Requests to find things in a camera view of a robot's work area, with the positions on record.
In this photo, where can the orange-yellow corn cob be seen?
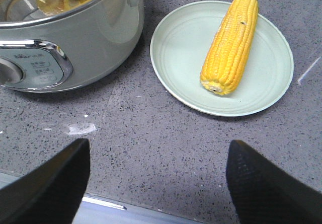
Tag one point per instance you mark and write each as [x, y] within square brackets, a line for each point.
[228, 54]

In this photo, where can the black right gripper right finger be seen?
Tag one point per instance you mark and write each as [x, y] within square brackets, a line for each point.
[263, 193]

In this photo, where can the light green round plate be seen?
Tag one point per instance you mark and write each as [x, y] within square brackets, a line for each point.
[179, 46]

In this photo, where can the sage green electric cooker pot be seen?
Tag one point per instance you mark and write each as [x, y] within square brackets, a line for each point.
[59, 45]

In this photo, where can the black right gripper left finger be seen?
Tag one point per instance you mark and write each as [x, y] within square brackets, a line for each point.
[52, 193]

